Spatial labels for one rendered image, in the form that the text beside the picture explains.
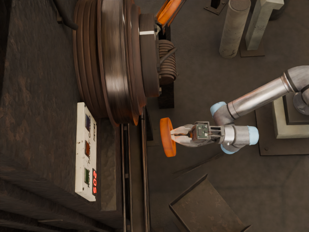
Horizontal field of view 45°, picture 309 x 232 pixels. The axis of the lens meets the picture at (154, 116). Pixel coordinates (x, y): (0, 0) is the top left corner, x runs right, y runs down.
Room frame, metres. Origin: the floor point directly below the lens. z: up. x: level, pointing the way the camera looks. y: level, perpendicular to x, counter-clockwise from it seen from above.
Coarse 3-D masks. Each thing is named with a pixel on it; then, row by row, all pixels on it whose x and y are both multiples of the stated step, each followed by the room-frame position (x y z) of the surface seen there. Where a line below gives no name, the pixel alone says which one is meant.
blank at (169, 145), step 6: (162, 120) 0.49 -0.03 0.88; (168, 120) 0.49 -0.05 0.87; (162, 126) 0.46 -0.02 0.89; (168, 126) 0.46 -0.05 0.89; (162, 132) 0.44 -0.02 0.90; (168, 132) 0.43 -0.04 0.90; (162, 138) 0.42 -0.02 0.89; (168, 138) 0.41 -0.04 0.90; (162, 144) 0.40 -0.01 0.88; (168, 144) 0.39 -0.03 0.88; (174, 144) 0.42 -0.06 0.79; (168, 150) 0.37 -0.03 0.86; (174, 150) 0.38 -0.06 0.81; (168, 156) 0.36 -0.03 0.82
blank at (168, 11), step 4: (172, 0) 1.13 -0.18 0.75; (176, 0) 1.11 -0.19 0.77; (180, 0) 1.12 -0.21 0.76; (168, 4) 1.16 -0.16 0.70; (172, 4) 1.09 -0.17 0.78; (176, 4) 1.10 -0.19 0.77; (164, 8) 1.17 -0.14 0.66; (168, 8) 1.08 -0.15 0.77; (172, 8) 1.08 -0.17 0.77; (176, 8) 1.08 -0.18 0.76; (164, 12) 1.09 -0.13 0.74; (168, 12) 1.07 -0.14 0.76; (172, 12) 1.06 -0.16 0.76; (160, 16) 1.09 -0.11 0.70; (164, 16) 1.06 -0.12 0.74; (168, 16) 1.06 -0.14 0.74; (160, 20) 1.06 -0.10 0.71; (164, 20) 1.05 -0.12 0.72
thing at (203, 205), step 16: (192, 192) 0.24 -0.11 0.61; (208, 192) 0.23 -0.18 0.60; (176, 208) 0.19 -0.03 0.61; (192, 208) 0.18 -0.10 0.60; (208, 208) 0.17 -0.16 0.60; (224, 208) 0.16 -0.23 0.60; (176, 224) 0.17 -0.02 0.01; (192, 224) 0.11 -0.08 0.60; (208, 224) 0.10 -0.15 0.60; (224, 224) 0.09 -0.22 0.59; (240, 224) 0.08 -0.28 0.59
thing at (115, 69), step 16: (112, 0) 0.72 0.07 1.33; (112, 16) 0.66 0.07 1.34; (112, 32) 0.61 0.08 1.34; (112, 48) 0.57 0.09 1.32; (112, 64) 0.53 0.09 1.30; (112, 80) 0.49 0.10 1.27; (128, 80) 0.50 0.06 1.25; (112, 96) 0.46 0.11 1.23; (128, 96) 0.45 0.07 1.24; (112, 112) 0.44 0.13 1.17; (128, 112) 0.43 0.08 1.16
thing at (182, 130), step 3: (174, 129) 0.46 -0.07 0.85; (177, 129) 0.45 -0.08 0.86; (180, 129) 0.45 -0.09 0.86; (183, 129) 0.45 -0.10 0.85; (186, 129) 0.45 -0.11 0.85; (189, 129) 0.45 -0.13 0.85; (171, 132) 0.45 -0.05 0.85; (174, 132) 0.45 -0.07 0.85; (177, 132) 0.45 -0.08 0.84; (180, 132) 0.44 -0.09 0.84; (183, 132) 0.44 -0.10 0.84; (186, 132) 0.44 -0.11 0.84
